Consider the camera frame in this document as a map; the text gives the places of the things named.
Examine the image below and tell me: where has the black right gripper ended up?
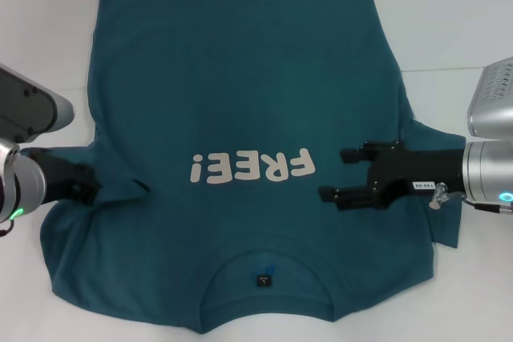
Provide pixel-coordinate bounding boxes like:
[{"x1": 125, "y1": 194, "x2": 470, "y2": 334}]
[{"x1": 317, "y1": 139, "x2": 466, "y2": 212}]

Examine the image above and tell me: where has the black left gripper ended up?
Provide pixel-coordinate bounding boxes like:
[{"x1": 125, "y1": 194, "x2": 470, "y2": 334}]
[{"x1": 28, "y1": 148, "x2": 99, "y2": 208}]

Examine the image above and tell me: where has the teal t-shirt with FREE print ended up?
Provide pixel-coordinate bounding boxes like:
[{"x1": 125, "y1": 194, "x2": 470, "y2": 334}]
[{"x1": 19, "y1": 0, "x2": 468, "y2": 313}]

